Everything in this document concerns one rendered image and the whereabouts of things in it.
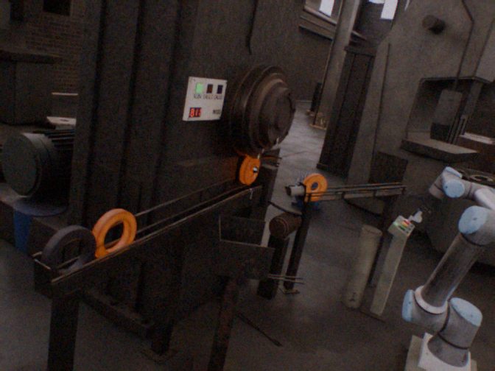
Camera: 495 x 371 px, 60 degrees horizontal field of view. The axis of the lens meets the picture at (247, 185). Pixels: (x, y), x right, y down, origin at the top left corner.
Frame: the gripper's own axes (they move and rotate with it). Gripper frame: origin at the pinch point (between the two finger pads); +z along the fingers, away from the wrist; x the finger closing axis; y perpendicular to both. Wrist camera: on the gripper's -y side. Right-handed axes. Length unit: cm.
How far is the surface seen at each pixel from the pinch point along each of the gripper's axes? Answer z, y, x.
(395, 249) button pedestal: 20.3, 4.9, 2.5
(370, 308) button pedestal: 61, 17, 2
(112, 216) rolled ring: 15, -74, -154
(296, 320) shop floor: 75, -12, -42
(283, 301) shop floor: 80, -25, -29
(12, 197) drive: 113, -189, -98
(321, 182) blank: 11, -51, -11
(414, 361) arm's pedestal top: 42, 44, -47
